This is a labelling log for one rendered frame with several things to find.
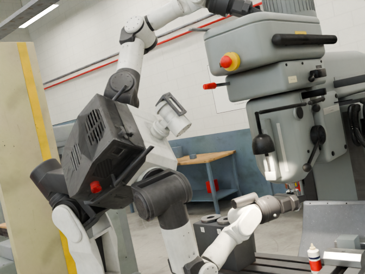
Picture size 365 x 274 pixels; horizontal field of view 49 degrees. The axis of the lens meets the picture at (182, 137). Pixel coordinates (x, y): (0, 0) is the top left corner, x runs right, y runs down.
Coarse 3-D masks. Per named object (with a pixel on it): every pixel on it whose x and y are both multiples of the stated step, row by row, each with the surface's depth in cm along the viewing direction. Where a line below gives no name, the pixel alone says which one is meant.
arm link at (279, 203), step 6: (264, 198) 141; (270, 198) 141; (276, 198) 143; (282, 198) 143; (288, 198) 143; (294, 198) 142; (270, 204) 139; (276, 204) 140; (282, 204) 141; (288, 204) 143; (294, 204) 142; (270, 210) 139; (276, 210) 140; (282, 210) 142; (288, 210) 143; (294, 210) 143; (276, 216) 141
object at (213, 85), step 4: (204, 84) 135; (208, 84) 135; (212, 84) 136; (216, 84) 139; (220, 84) 140; (224, 84) 142; (228, 84) 144; (204, 88) 135; (208, 88) 135; (212, 88) 137
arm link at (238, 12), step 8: (224, 0) 144; (232, 0) 145; (240, 0) 143; (216, 8) 145; (224, 8) 144; (232, 8) 143; (240, 8) 143; (248, 8) 140; (224, 16) 148; (240, 16) 148
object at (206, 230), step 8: (208, 216) 179; (216, 216) 176; (224, 216) 173; (200, 224) 174; (208, 224) 172; (216, 224) 169; (224, 224) 165; (200, 232) 175; (208, 232) 171; (216, 232) 167; (200, 240) 176; (208, 240) 172; (248, 240) 168; (200, 248) 177; (240, 248) 164; (248, 248) 167; (200, 256) 178; (232, 256) 163; (240, 256) 164; (248, 256) 167; (224, 264) 167; (232, 264) 163; (240, 264) 163; (248, 264) 166
